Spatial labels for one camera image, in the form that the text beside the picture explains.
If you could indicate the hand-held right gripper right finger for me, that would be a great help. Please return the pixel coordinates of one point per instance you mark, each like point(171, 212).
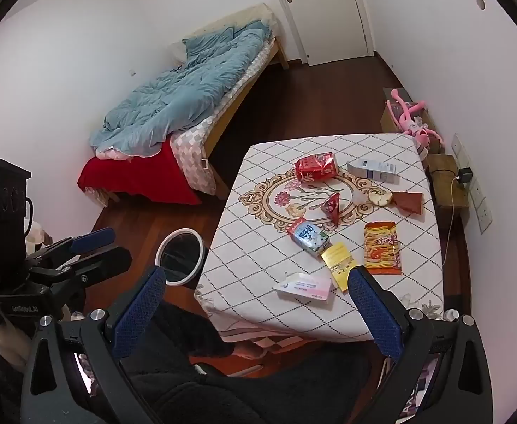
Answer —
point(373, 313)

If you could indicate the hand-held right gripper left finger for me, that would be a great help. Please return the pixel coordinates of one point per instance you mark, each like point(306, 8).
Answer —
point(139, 313)

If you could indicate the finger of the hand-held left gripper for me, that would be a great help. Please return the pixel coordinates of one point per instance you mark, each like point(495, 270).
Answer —
point(106, 263)
point(93, 239)

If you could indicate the yellow fruit peel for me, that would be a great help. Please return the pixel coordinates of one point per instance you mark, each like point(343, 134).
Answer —
point(380, 196)

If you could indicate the red drink can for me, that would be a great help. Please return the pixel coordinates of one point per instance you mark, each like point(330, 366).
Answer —
point(316, 167)

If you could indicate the yellow paper packet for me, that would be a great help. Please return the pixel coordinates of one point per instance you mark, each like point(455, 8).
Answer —
point(338, 266)

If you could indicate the orange snack bag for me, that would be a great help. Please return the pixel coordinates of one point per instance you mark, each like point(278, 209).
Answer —
point(382, 247)

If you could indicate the white and pink box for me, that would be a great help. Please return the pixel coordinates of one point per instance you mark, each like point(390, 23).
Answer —
point(305, 289)

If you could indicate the small white bottle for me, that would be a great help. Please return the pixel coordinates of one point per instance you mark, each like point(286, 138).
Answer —
point(450, 314)

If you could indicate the red blanket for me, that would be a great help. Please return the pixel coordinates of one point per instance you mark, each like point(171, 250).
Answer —
point(135, 172)

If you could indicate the red triangular packet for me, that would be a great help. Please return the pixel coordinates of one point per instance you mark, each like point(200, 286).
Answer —
point(332, 208)

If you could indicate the brown snack packet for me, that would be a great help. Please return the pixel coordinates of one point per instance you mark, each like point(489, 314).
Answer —
point(411, 201)

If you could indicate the white diamond pattern tablecloth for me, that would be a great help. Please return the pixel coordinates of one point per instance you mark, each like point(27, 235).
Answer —
point(263, 265)

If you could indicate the beige checkered bed sheet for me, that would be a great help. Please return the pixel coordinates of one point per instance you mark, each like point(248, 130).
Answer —
point(196, 150)

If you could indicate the white and blue carton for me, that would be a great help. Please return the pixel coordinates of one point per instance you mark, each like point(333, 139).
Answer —
point(371, 170)

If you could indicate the brown wooden stool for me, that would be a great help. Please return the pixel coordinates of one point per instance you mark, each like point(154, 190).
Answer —
point(446, 185)

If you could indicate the black charger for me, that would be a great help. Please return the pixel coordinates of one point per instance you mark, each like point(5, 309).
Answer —
point(465, 174)

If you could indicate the blue duvet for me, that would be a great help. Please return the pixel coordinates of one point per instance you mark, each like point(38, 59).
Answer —
point(183, 92)

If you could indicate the cardboard box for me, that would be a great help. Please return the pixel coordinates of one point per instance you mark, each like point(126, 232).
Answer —
point(393, 117)

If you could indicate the pink plush toy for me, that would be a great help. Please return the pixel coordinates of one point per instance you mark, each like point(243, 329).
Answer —
point(406, 117)

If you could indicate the wooden bed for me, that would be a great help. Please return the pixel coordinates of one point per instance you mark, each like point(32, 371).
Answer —
point(236, 97)

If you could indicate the white door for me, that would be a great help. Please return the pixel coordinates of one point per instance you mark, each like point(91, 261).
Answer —
point(324, 9)

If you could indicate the white wall socket plate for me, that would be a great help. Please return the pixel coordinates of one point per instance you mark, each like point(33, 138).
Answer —
point(455, 142)
point(461, 152)
point(477, 198)
point(485, 220)
point(472, 185)

